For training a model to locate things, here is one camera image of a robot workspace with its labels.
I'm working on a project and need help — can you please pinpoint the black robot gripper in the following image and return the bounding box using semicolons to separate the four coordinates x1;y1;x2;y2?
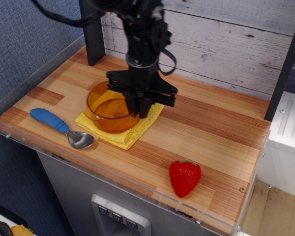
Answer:
106;66;177;119

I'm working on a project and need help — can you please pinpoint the orange transparent pot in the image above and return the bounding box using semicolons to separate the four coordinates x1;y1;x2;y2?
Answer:
84;82;140;133

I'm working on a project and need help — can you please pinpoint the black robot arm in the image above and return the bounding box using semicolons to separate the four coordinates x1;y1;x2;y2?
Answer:
89;0;177;119

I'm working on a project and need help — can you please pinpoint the yellow folded towel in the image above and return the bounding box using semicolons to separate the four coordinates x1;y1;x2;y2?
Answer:
74;104;164;150

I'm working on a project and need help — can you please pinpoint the clear acrylic table guard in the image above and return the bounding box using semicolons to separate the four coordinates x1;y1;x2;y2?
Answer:
0;26;274;225

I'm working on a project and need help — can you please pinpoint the red plastic strawberry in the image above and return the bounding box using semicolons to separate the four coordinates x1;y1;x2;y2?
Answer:
169;160;202;198

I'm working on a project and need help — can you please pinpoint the grey toy fridge cabinet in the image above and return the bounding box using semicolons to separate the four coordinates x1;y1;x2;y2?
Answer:
38;153;214;236

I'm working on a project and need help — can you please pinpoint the white ribbed side counter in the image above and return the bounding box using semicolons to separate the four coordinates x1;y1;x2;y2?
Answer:
257;92;295;195

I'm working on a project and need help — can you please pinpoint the yellow object at corner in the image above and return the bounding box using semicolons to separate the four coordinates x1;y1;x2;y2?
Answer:
11;225;34;236

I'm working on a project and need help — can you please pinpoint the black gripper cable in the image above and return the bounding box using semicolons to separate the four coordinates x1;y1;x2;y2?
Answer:
158;48;177;76

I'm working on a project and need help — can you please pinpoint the blue handled metal spoon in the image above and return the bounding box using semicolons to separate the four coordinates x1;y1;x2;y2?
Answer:
30;108;94;149

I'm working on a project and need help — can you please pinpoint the black thick arm cable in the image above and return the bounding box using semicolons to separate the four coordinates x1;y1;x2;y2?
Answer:
30;0;106;28

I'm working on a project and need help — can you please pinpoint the black right vertical post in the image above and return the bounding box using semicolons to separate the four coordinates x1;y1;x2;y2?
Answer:
264;32;295;121

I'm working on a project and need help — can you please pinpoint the black braided cable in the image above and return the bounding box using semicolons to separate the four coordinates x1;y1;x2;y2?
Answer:
0;220;14;236

